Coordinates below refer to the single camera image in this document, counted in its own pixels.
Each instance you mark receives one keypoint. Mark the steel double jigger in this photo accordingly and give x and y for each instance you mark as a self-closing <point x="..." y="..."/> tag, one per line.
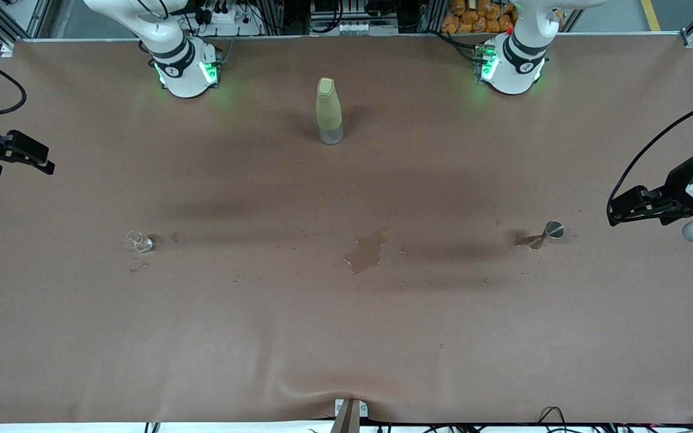
<point x="554" y="229"/>

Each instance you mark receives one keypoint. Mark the brown table mat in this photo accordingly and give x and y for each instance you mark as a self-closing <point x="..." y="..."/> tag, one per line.
<point x="346" y="337"/>

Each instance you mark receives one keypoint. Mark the spilled liquid puddle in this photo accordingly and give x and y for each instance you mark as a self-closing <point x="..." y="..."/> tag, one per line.
<point x="364" y="252"/>

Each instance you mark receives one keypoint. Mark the white mounting plate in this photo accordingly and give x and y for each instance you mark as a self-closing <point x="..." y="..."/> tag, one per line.
<point x="363" y="409"/>

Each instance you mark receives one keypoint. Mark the clear glass beaker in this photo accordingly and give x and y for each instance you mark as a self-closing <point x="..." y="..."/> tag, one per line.
<point x="142" y="243"/>

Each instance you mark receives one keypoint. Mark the white power strip with plugs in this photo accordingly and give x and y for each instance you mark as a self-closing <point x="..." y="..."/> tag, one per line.
<point x="226" y="25"/>

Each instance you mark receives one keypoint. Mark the green sleeved shaker bottle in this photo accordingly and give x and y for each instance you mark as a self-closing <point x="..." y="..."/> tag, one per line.
<point x="329" y="108"/>

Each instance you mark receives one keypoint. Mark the white socket strip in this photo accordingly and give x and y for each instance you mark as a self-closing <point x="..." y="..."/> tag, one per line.
<point x="352" y="27"/>

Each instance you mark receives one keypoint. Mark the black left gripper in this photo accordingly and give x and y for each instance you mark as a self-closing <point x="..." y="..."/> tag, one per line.
<point x="677" y="182"/>

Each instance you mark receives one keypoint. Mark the brown camera post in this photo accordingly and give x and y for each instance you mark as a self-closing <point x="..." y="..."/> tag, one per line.
<point x="346" y="421"/>

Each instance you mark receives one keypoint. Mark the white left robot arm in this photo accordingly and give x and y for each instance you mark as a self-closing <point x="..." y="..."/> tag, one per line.
<point x="515" y="75"/>

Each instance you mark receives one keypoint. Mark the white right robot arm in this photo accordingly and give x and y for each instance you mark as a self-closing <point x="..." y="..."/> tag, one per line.
<point x="181" y="72"/>

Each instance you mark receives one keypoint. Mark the orange packaged snacks pile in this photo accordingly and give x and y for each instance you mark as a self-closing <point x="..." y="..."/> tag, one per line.
<point x="473" y="18"/>

